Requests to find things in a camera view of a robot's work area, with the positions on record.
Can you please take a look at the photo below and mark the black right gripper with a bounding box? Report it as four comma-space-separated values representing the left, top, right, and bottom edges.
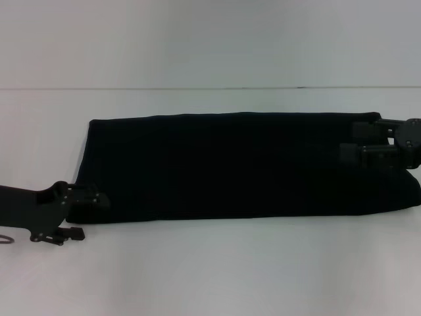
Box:
339, 117, 421, 171

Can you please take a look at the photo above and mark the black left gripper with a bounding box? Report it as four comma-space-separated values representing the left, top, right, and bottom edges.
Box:
0, 180, 111, 247

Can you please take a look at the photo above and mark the black t-shirt with white print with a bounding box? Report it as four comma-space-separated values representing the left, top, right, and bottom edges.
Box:
65, 111, 421, 225

